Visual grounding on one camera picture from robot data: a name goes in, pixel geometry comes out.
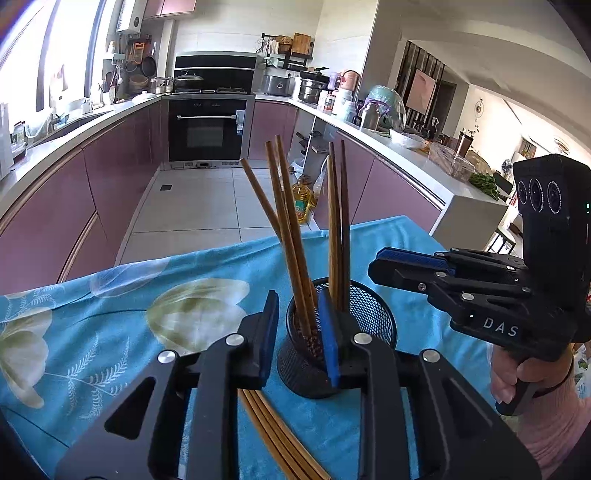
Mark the white lidded casserole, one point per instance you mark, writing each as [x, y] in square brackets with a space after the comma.
[144, 98]

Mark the white water heater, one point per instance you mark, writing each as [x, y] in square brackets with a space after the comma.
[130, 14]

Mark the dark red tumbler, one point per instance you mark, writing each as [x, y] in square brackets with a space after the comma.
[465, 144]

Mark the pink wall cabinet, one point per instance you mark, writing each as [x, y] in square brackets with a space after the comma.
[171, 8]

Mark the pink base cabinets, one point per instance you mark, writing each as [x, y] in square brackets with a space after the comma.
[388, 184]
[69, 203]

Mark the framed wall picture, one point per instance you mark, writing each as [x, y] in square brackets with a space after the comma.
[423, 90]

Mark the kitchen window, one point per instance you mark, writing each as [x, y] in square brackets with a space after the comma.
[37, 50]

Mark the person's right hand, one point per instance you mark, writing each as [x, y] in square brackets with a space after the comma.
[503, 374]

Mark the steel thermos bottle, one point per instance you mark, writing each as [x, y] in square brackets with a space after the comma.
[369, 117]

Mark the hanging frying pan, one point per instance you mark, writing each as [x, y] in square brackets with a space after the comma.
[148, 67]

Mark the cooking oil bottle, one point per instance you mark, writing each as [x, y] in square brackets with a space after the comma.
[302, 203]

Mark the clear plastic container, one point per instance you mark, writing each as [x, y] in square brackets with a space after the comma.
[450, 161]

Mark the black wok with lid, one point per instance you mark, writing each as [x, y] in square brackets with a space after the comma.
[187, 82]

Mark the built-in black oven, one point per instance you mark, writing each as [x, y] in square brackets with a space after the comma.
[205, 134]

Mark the silver rice cooker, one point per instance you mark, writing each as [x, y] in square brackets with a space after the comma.
[277, 85]

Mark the wall clock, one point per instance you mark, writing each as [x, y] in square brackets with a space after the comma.
[480, 110]

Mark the steel stockpot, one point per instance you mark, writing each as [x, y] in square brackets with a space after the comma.
[313, 90]

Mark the white canister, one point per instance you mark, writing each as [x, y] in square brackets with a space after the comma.
[344, 107]

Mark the blue floral tablecloth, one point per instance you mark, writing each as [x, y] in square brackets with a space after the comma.
[115, 332]

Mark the green covered appliance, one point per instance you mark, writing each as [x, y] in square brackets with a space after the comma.
[390, 104]

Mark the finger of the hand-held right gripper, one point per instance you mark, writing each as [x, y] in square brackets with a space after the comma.
[397, 277]
[411, 257]

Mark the bundle of wooden chopsticks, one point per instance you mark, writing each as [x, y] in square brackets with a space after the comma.
[277, 438]

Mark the leafy green vegetables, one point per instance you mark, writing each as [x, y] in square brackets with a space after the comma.
[485, 184]

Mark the wooden cutting board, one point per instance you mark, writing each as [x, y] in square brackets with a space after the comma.
[301, 43]

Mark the black range hood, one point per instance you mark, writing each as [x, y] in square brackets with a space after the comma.
[214, 62]

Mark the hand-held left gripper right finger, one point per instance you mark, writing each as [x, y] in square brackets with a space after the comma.
[328, 346]

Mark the black wall rack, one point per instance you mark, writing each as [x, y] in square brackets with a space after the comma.
[286, 57]

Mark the black mesh utensil holder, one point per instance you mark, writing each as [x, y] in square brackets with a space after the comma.
[364, 318]

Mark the single dark brown chopstick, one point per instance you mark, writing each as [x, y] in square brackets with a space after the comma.
[344, 221]

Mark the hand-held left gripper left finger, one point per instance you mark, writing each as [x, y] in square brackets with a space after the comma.
[268, 346]

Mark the white bowl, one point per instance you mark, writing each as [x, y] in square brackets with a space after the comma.
[406, 139]

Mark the gas hob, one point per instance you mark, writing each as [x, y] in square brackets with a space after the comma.
[228, 91]

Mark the person's right forearm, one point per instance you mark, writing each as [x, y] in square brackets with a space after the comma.
[558, 429]

